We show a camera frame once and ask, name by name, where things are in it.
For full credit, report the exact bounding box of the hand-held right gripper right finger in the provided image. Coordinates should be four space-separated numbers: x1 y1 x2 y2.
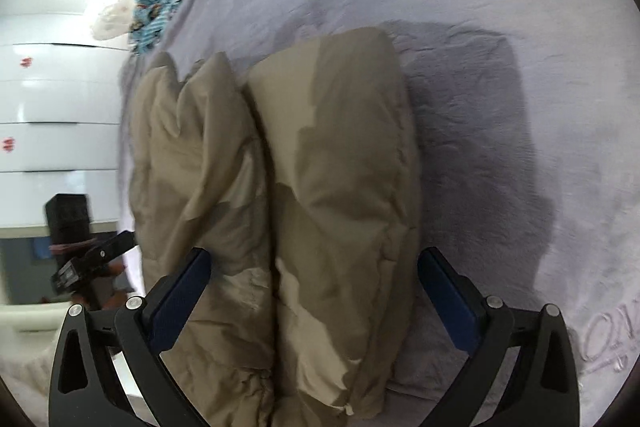
417 248 582 427

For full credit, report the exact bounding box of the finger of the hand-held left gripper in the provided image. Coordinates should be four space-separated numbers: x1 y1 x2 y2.
82 231 137 270

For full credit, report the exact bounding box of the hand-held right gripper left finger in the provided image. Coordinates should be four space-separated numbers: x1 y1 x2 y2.
48 248 212 427

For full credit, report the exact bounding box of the beige puffer jacket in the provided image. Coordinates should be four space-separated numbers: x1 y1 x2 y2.
126 27 424 427

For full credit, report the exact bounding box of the black box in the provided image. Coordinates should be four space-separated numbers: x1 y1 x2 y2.
44 193 96 258

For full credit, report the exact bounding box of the person's white knit clothing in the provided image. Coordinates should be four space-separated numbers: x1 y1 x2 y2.
0 339 58 413

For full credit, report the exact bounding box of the white wardrobe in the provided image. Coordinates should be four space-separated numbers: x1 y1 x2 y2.
0 0 168 230

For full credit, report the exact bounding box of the white plastic bag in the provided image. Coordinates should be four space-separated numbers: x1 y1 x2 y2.
89 0 137 41

